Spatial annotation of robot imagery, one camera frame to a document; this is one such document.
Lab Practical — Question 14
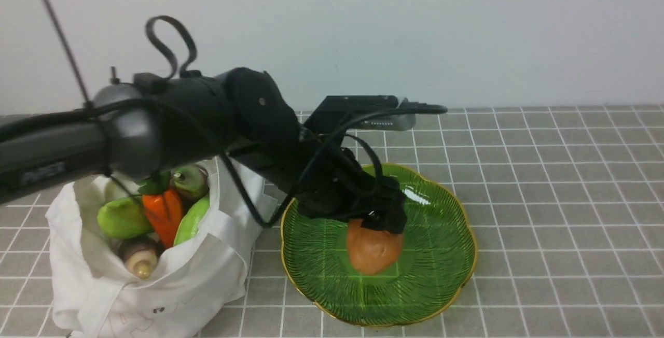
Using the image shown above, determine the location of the brown potato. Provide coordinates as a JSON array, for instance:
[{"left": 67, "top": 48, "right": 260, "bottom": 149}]
[{"left": 346, "top": 219, "right": 405, "bottom": 276}]

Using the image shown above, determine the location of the green cucumber left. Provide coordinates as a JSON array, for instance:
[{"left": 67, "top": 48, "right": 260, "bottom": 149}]
[{"left": 97, "top": 197, "right": 153, "bottom": 240}]

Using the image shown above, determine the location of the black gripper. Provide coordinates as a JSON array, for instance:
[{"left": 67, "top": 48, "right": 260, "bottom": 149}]
[{"left": 270, "top": 141, "right": 407, "bottom": 235}]

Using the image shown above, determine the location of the green vegetable right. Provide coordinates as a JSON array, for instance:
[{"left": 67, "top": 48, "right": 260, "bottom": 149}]
[{"left": 173, "top": 193, "right": 210, "bottom": 246}]

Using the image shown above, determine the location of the white cloth bag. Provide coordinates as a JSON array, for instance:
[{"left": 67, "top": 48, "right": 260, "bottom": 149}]
[{"left": 46, "top": 158, "right": 262, "bottom": 337}]

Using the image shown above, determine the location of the brown mushroom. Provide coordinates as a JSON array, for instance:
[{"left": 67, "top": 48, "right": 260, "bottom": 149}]
[{"left": 118, "top": 236, "right": 162, "bottom": 279}]

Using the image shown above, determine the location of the black cable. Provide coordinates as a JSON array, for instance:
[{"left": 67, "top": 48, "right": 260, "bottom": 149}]
[{"left": 145, "top": 16, "right": 198, "bottom": 79}]

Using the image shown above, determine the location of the green glass plate gold rim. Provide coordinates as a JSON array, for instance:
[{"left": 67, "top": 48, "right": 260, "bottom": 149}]
[{"left": 280, "top": 163, "right": 478, "bottom": 328}]

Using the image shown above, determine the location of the orange carrot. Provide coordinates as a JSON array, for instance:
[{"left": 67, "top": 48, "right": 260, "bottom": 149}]
[{"left": 141, "top": 186, "right": 184, "bottom": 249}]

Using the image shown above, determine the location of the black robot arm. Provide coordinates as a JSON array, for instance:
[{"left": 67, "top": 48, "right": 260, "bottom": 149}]
[{"left": 1, "top": 68, "right": 407, "bottom": 234}]

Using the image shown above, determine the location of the green round vegetable top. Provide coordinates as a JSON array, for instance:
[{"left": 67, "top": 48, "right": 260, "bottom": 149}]
[{"left": 171, "top": 165, "right": 209, "bottom": 202}]

